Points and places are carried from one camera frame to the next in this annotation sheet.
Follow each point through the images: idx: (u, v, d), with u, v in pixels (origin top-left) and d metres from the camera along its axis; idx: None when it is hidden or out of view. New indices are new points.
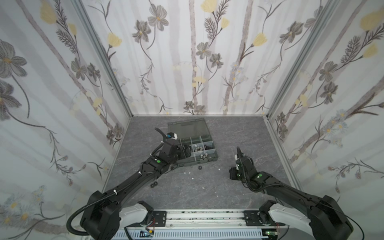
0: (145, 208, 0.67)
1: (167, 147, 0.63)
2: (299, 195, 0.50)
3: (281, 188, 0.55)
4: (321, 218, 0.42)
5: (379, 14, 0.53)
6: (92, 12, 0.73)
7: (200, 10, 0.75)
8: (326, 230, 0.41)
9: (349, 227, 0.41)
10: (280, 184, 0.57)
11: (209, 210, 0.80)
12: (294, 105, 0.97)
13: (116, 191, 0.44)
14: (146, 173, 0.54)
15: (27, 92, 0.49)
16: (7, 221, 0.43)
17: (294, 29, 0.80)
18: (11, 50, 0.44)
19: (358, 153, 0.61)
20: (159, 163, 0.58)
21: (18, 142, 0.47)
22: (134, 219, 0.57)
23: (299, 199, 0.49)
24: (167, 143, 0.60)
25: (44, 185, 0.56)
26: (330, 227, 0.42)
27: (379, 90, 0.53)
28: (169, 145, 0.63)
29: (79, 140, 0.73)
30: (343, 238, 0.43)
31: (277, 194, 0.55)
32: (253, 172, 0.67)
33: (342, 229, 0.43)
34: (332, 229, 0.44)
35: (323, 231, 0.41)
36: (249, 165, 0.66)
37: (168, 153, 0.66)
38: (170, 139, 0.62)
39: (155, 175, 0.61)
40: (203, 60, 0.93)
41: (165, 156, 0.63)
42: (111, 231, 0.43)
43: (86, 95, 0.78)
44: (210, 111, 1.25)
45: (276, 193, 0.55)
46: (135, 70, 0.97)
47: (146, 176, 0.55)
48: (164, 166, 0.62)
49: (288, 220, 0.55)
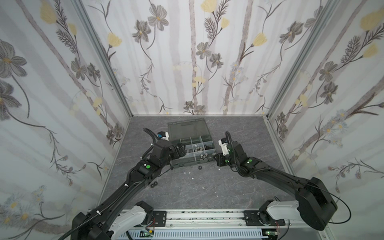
0: (143, 210, 0.66)
1: (158, 150, 0.58)
2: (288, 178, 0.50)
3: (271, 171, 0.55)
4: (310, 199, 0.42)
5: (379, 14, 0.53)
6: (93, 12, 0.73)
7: (200, 10, 0.75)
8: (314, 212, 0.41)
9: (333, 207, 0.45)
10: (268, 169, 0.56)
11: (209, 210, 0.80)
12: (294, 104, 0.97)
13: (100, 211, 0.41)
14: (134, 182, 0.50)
15: (27, 92, 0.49)
16: (7, 221, 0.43)
17: (294, 29, 0.80)
18: (11, 49, 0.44)
19: (358, 153, 0.61)
20: (149, 169, 0.54)
21: (18, 142, 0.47)
22: (131, 223, 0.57)
23: (287, 181, 0.50)
24: (157, 145, 0.56)
25: (44, 185, 0.56)
26: (317, 209, 0.42)
27: (379, 90, 0.53)
28: (160, 147, 0.58)
29: (79, 140, 0.73)
30: (329, 217, 0.43)
31: (265, 177, 0.55)
32: (244, 156, 0.65)
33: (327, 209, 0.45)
34: (319, 210, 0.42)
35: (311, 212, 0.42)
36: (240, 150, 0.63)
37: (160, 156, 0.61)
38: (161, 141, 0.57)
39: (144, 183, 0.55)
40: (203, 60, 0.93)
41: (156, 160, 0.58)
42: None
43: (86, 95, 0.78)
44: (210, 111, 1.25)
45: (265, 177, 0.55)
46: (135, 70, 0.97)
47: (134, 186, 0.50)
48: (155, 171, 0.58)
49: (284, 214, 0.56)
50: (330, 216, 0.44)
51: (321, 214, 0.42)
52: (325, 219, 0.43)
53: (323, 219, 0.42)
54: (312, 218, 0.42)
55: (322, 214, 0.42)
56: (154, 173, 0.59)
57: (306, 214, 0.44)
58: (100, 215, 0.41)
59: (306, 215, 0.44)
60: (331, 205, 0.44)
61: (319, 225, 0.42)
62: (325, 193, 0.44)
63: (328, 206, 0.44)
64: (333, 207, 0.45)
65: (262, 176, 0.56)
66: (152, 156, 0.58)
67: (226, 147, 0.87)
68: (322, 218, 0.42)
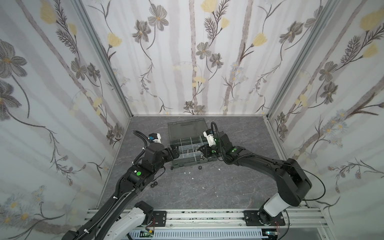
0: (141, 212, 0.65)
1: (150, 155, 0.54)
2: (267, 161, 0.53)
3: (252, 157, 0.58)
4: (286, 178, 0.45)
5: (379, 14, 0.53)
6: (93, 12, 0.73)
7: (200, 10, 0.75)
8: (290, 190, 0.44)
9: (308, 185, 0.48)
10: (251, 154, 0.59)
11: (209, 210, 0.80)
12: (294, 104, 0.97)
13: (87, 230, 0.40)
14: (124, 192, 0.47)
15: (27, 92, 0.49)
16: (7, 221, 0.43)
17: (294, 29, 0.80)
18: (11, 49, 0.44)
19: (358, 153, 0.61)
20: (141, 175, 0.50)
21: (18, 142, 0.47)
22: (130, 226, 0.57)
23: (266, 164, 0.52)
24: (149, 149, 0.52)
25: (44, 185, 0.56)
26: (293, 187, 0.45)
27: (379, 90, 0.53)
28: (152, 151, 0.54)
29: (79, 140, 0.73)
30: (303, 193, 0.46)
31: (245, 161, 0.59)
32: (229, 146, 0.68)
33: (302, 186, 0.48)
34: (294, 188, 0.45)
35: (288, 190, 0.45)
36: (225, 139, 0.65)
37: (152, 161, 0.57)
38: (154, 144, 0.54)
39: (135, 192, 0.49)
40: (203, 60, 0.93)
41: (148, 165, 0.54)
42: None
43: (86, 95, 0.78)
44: (210, 111, 1.25)
45: (247, 162, 0.59)
46: (135, 70, 0.97)
47: (124, 197, 0.47)
48: (147, 177, 0.54)
49: (277, 206, 0.57)
50: (304, 193, 0.46)
51: (296, 190, 0.45)
52: (300, 195, 0.46)
53: (298, 195, 0.45)
54: (289, 196, 0.46)
55: (297, 191, 0.45)
56: (146, 179, 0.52)
57: (283, 192, 0.47)
58: (88, 233, 0.39)
59: (284, 194, 0.47)
60: (306, 183, 0.47)
61: (295, 201, 0.45)
62: (300, 172, 0.47)
63: (303, 184, 0.48)
64: (308, 184, 0.48)
65: (244, 161, 0.60)
66: (144, 161, 0.54)
67: (211, 138, 0.78)
68: (297, 194, 0.45)
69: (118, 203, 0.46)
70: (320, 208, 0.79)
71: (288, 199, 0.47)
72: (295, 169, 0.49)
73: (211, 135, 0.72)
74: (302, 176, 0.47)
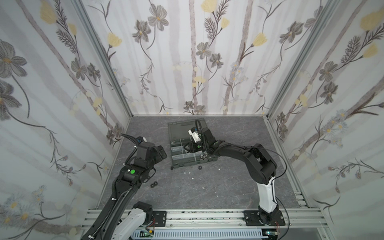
0: (142, 211, 0.65)
1: (143, 152, 0.55)
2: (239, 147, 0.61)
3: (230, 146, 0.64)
4: (251, 159, 0.52)
5: (379, 14, 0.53)
6: (93, 12, 0.73)
7: (200, 10, 0.75)
8: (255, 169, 0.52)
9: (274, 165, 0.55)
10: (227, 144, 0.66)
11: (209, 210, 0.80)
12: (294, 104, 0.97)
13: (91, 236, 0.39)
14: (122, 192, 0.46)
15: (27, 92, 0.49)
16: (7, 221, 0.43)
17: (294, 29, 0.80)
18: (11, 49, 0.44)
19: (358, 153, 0.61)
20: (136, 172, 0.50)
21: (19, 142, 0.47)
22: (135, 225, 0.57)
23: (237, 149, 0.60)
24: (141, 147, 0.53)
25: (44, 185, 0.56)
26: (258, 166, 0.53)
27: (379, 90, 0.53)
28: (144, 148, 0.55)
29: (79, 140, 0.73)
30: (270, 174, 0.54)
31: (223, 151, 0.68)
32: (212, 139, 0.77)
33: (268, 169, 0.54)
34: (260, 167, 0.53)
35: (253, 170, 0.53)
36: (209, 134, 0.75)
37: (145, 158, 0.59)
38: (145, 142, 0.55)
39: (134, 190, 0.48)
40: (203, 60, 0.93)
41: (142, 162, 0.55)
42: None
43: (86, 95, 0.78)
44: (210, 111, 1.25)
45: (225, 152, 0.67)
46: (135, 70, 0.97)
47: (123, 197, 0.47)
48: (141, 173, 0.53)
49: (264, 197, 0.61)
50: (270, 172, 0.54)
51: (261, 170, 0.53)
52: (266, 174, 0.53)
53: (264, 175, 0.53)
54: (256, 175, 0.54)
55: (262, 170, 0.53)
56: (141, 175, 0.54)
57: (251, 172, 0.55)
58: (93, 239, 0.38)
59: (252, 173, 0.55)
60: (271, 164, 0.55)
61: (261, 179, 0.53)
62: (266, 154, 0.55)
63: (268, 165, 0.55)
64: (273, 165, 0.55)
65: (222, 151, 0.68)
66: (137, 159, 0.55)
67: (196, 135, 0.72)
68: (262, 173, 0.53)
69: (118, 203, 0.46)
70: (321, 208, 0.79)
71: (255, 177, 0.55)
72: (262, 152, 0.55)
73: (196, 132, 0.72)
74: (268, 157, 0.55)
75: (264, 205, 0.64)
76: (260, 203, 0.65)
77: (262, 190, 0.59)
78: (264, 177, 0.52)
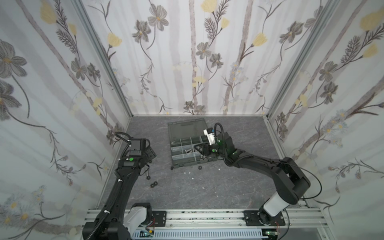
0: (142, 206, 0.66)
1: (137, 143, 0.62)
2: (264, 160, 0.55)
3: (251, 157, 0.59)
4: (281, 175, 0.46)
5: (379, 14, 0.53)
6: (92, 12, 0.73)
7: (200, 10, 0.75)
8: (287, 188, 0.45)
9: (307, 184, 0.48)
10: (249, 155, 0.61)
11: (209, 210, 0.80)
12: (294, 104, 0.97)
13: (107, 210, 0.41)
14: (126, 175, 0.50)
15: (27, 92, 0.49)
16: (7, 221, 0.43)
17: (294, 29, 0.80)
18: (11, 49, 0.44)
19: (358, 153, 0.61)
20: (135, 159, 0.55)
21: (18, 142, 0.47)
22: (138, 221, 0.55)
23: (263, 163, 0.54)
24: (134, 139, 0.60)
25: (44, 185, 0.56)
26: (290, 185, 0.46)
27: (379, 90, 0.53)
28: (137, 140, 0.62)
29: (79, 140, 0.73)
30: (302, 192, 0.47)
31: (244, 162, 0.61)
32: (232, 148, 0.71)
33: (301, 187, 0.47)
34: (291, 186, 0.46)
35: (284, 188, 0.46)
36: (229, 142, 0.66)
37: (140, 148, 0.67)
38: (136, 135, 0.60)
39: (136, 174, 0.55)
40: (203, 60, 0.94)
41: (137, 152, 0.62)
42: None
43: (86, 95, 0.78)
44: (210, 111, 1.25)
45: (246, 163, 0.61)
46: (135, 70, 0.97)
47: (128, 178, 0.51)
48: (140, 159, 0.60)
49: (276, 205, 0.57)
50: (303, 191, 0.47)
51: (293, 188, 0.46)
52: (298, 194, 0.46)
53: (296, 194, 0.46)
54: (287, 194, 0.46)
55: (295, 189, 0.46)
56: (140, 162, 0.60)
57: (280, 191, 0.48)
58: (110, 213, 0.41)
59: (281, 192, 0.48)
60: (305, 182, 0.49)
61: (293, 199, 0.45)
62: (297, 170, 0.49)
63: (301, 183, 0.48)
64: (307, 182, 0.48)
65: (243, 162, 0.62)
66: (132, 150, 0.60)
67: (212, 137, 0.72)
68: (295, 193, 0.46)
69: (125, 183, 0.49)
70: (321, 208, 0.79)
71: (286, 198, 0.48)
72: (292, 168, 0.48)
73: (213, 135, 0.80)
74: (300, 174, 0.48)
75: (270, 209, 0.62)
76: (264, 205, 0.64)
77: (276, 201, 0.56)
78: (296, 197, 0.46)
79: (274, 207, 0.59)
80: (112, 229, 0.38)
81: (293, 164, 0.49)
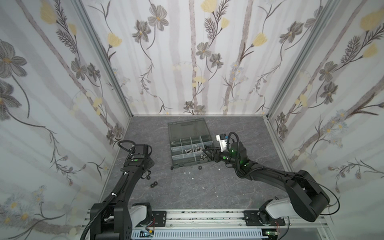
0: (143, 204, 0.66)
1: (140, 148, 0.69)
2: (278, 173, 0.54)
3: (264, 170, 0.58)
4: (297, 190, 0.45)
5: (379, 14, 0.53)
6: (93, 12, 0.73)
7: (200, 10, 0.75)
8: (303, 202, 0.43)
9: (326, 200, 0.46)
10: (262, 167, 0.60)
11: (209, 210, 0.80)
12: (294, 104, 0.97)
13: (115, 193, 0.45)
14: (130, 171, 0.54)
15: (27, 92, 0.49)
16: (7, 221, 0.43)
17: (294, 29, 0.80)
18: (11, 49, 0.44)
19: (358, 153, 0.61)
20: (138, 161, 0.61)
21: (18, 142, 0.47)
22: (138, 218, 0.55)
23: (277, 176, 0.53)
24: (139, 144, 0.67)
25: (44, 185, 0.56)
26: (306, 200, 0.44)
27: (379, 90, 0.53)
28: (141, 145, 0.70)
29: (79, 140, 0.73)
30: (321, 209, 0.44)
31: (256, 175, 0.60)
32: (245, 160, 0.69)
33: (318, 203, 0.45)
34: (308, 201, 0.44)
35: (300, 203, 0.44)
36: (243, 153, 0.63)
37: (143, 152, 0.79)
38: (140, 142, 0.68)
39: (139, 173, 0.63)
40: (203, 60, 0.93)
41: (140, 155, 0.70)
42: (128, 230, 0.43)
43: (86, 95, 0.78)
44: (210, 111, 1.25)
45: (259, 175, 0.59)
46: (135, 70, 0.97)
47: (132, 174, 0.56)
48: (143, 162, 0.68)
49: (281, 211, 0.56)
50: (321, 208, 0.44)
51: (310, 204, 0.44)
52: (316, 210, 0.44)
53: (314, 211, 0.44)
54: (304, 209, 0.43)
55: (312, 205, 0.44)
56: (143, 164, 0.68)
57: (297, 205, 0.45)
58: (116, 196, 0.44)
59: (298, 207, 0.45)
60: (323, 197, 0.46)
61: (311, 215, 0.43)
62: (315, 185, 0.46)
63: (319, 198, 0.45)
64: (325, 198, 0.46)
65: (255, 174, 0.60)
66: (136, 154, 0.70)
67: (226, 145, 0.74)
68: (313, 209, 0.44)
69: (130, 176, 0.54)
70: None
71: (303, 213, 0.45)
72: (309, 182, 0.46)
73: (224, 140, 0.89)
74: (317, 189, 0.46)
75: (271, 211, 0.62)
76: (266, 206, 0.64)
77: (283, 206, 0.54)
78: (314, 213, 0.43)
79: (280, 213, 0.57)
80: (118, 210, 0.40)
81: (310, 179, 0.47)
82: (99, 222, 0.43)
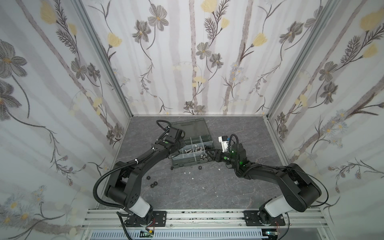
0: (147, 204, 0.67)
1: (173, 131, 0.71)
2: (271, 168, 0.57)
3: (259, 167, 0.61)
4: (286, 180, 0.47)
5: (379, 14, 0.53)
6: (93, 12, 0.73)
7: (200, 10, 0.75)
8: (292, 192, 0.46)
9: (317, 191, 0.47)
10: (258, 165, 0.63)
11: (209, 210, 0.80)
12: (294, 104, 0.97)
13: (138, 160, 0.50)
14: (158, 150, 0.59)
15: (27, 92, 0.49)
16: (7, 221, 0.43)
17: (294, 29, 0.80)
18: (11, 50, 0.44)
19: (358, 153, 0.61)
20: (167, 144, 0.65)
21: (18, 142, 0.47)
22: (139, 210, 0.63)
23: (270, 170, 0.56)
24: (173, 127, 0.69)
25: (44, 185, 0.56)
26: (296, 190, 0.46)
27: (379, 90, 0.53)
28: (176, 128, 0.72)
29: (79, 140, 0.73)
30: (311, 199, 0.45)
31: (252, 173, 0.63)
32: (244, 160, 0.72)
33: (309, 193, 0.46)
34: (297, 191, 0.46)
35: (290, 193, 0.46)
36: (243, 154, 0.67)
37: (175, 137, 0.76)
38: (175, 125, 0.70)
39: (165, 153, 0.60)
40: (203, 60, 0.93)
41: (171, 139, 0.70)
42: (134, 197, 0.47)
43: (86, 95, 0.78)
44: (210, 111, 1.25)
45: (254, 173, 0.62)
46: (135, 70, 0.97)
47: (158, 153, 0.60)
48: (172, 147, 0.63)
49: (279, 209, 0.57)
50: (312, 199, 0.45)
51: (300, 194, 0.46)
52: (307, 201, 0.45)
53: (304, 201, 0.45)
54: (294, 200, 0.45)
55: (302, 195, 0.46)
56: (170, 148, 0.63)
57: (288, 196, 0.47)
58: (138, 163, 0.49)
59: (289, 198, 0.47)
60: (313, 189, 0.47)
61: (300, 205, 0.44)
62: (305, 177, 0.48)
63: (309, 189, 0.47)
64: (316, 190, 0.47)
65: (252, 173, 0.63)
66: (168, 136, 0.70)
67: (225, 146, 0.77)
68: (302, 199, 0.45)
69: (156, 152, 0.59)
70: (321, 208, 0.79)
71: (294, 204, 0.46)
72: (299, 174, 0.49)
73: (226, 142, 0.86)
74: (307, 180, 0.48)
75: (269, 208, 0.62)
76: (266, 205, 0.64)
77: (281, 206, 0.55)
78: (304, 203, 0.45)
79: (279, 210, 0.57)
80: (133, 175, 0.44)
81: (300, 171, 0.49)
82: (116, 176, 0.50)
